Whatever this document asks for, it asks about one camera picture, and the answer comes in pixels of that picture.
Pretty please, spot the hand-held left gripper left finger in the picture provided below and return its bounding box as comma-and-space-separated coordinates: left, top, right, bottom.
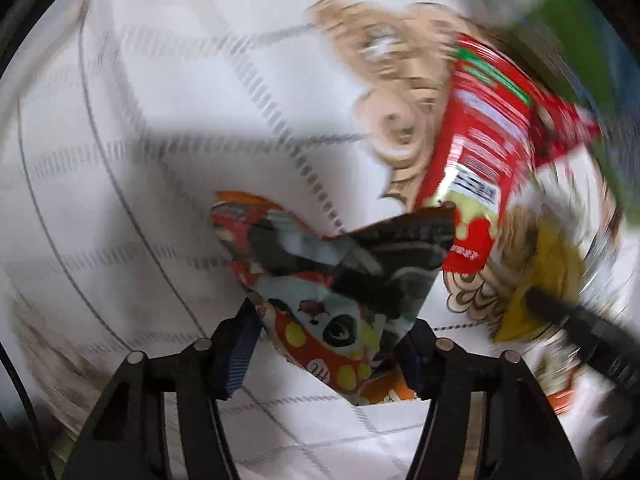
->
64, 299, 264, 480

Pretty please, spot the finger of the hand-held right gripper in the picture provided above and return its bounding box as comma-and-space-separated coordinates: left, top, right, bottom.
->
525, 287, 640, 387

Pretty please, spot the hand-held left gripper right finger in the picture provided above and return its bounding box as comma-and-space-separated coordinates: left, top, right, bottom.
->
394, 318, 587, 480

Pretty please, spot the yellow snack packet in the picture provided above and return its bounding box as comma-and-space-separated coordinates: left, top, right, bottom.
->
492, 220, 592, 347

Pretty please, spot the panda print snack packet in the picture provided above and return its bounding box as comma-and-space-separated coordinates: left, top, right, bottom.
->
209, 190, 459, 407

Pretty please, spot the white printed tablecloth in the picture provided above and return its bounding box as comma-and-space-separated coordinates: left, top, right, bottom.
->
0, 0, 640, 480

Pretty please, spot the red snack packet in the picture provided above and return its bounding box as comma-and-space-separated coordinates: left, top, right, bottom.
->
414, 32, 604, 274

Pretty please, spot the green printed box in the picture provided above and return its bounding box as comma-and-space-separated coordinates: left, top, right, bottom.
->
500, 0, 637, 211

